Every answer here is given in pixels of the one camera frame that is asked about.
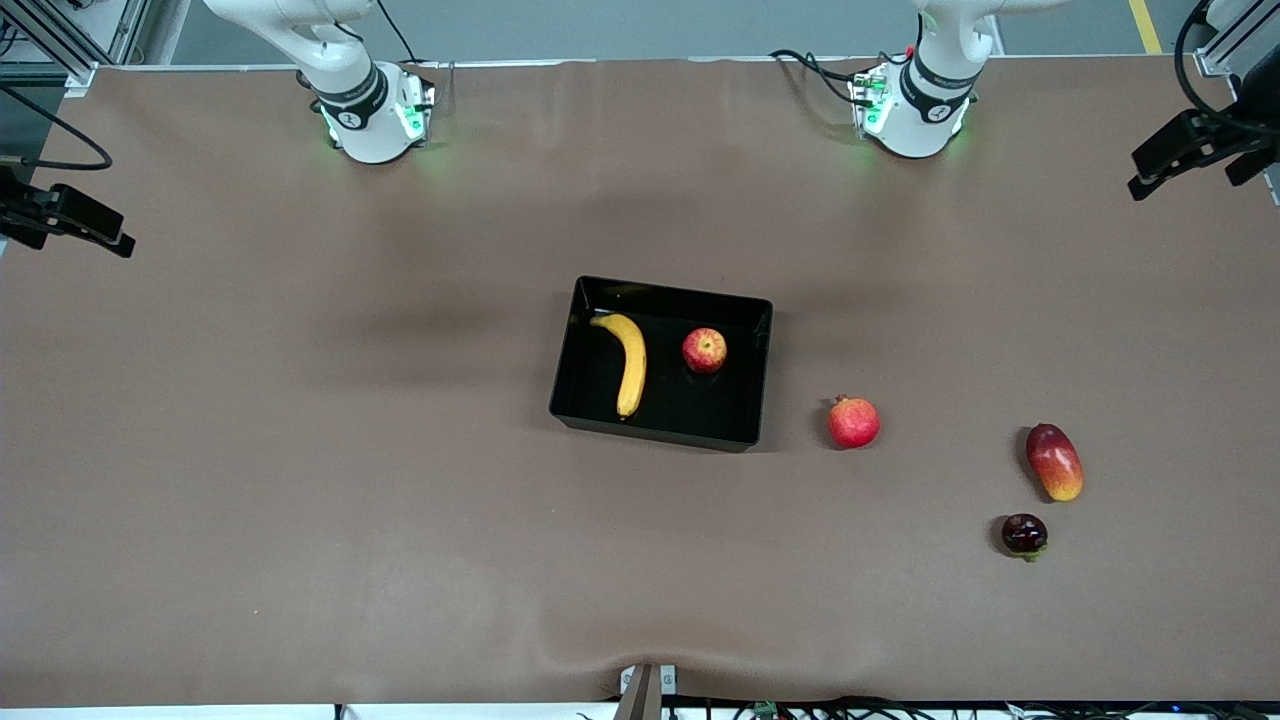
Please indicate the red apple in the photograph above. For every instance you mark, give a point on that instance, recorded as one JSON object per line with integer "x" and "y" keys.
{"x": 704, "y": 351}

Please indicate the black plastic box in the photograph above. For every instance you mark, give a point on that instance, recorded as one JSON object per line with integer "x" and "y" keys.
{"x": 690, "y": 412}

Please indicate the yellow banana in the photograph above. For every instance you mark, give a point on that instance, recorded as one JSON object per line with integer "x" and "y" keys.
{"x": 633, "y": 370}

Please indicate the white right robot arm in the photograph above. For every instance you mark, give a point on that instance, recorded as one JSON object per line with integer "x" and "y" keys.
{"x": 365, "y": 120}

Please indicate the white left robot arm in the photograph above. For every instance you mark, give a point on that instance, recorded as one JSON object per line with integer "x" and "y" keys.
{"x": 915, "y": 125}

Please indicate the red yellow mango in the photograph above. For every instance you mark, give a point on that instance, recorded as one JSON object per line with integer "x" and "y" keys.
{"x": 1055, "y": 463}

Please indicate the brown table cover mat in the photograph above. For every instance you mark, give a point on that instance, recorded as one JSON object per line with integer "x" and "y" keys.
{"x": 300, "y": 500}

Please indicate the dark purple mangosteen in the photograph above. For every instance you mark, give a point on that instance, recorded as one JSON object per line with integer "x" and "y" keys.
{"x": 1024, "y": 534}

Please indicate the red pomegranate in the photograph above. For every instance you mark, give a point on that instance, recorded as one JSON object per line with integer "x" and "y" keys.
{"x": 853, "y": 423}

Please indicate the aluminium frame profile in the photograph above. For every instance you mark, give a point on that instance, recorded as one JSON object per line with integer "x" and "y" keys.
{"x": 1225, "y": 50}
{"x": 75, "y": 45}

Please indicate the grey metal camera bracket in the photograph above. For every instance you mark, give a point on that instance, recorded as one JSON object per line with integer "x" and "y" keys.
{"x": 645, "y": 690}

